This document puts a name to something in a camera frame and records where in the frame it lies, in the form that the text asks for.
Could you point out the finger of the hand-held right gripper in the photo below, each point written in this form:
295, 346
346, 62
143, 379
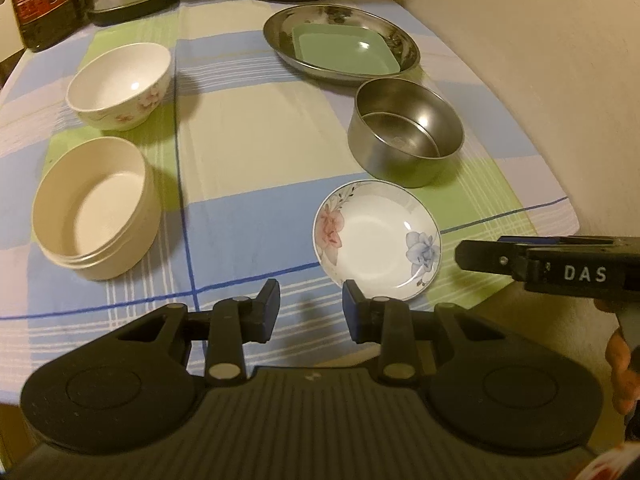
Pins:
520, 240
480, 257

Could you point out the checked tablecloth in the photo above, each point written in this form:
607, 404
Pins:
250, 160

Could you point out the small floral plate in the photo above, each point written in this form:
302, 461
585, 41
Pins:
375, 232

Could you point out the red white cloth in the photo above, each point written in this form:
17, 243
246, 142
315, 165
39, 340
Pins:
607, 465

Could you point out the stainless steel plate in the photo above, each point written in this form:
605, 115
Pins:
280, 30

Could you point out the cream round bowl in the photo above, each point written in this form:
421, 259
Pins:
95, 215

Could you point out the green square plate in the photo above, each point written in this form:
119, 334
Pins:
345, 50

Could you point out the dark oil bottle red label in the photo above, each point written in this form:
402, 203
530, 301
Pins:
45, 0

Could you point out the stainless steel bowl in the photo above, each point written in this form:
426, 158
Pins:
400, 130

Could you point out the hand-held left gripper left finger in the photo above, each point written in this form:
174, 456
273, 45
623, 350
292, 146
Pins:
273, 306

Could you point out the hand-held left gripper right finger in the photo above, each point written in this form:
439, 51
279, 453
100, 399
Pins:
350, 310

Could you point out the white floral bowl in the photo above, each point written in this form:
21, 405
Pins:
117, 80

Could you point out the person's right hand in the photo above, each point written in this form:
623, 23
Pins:
622, 375

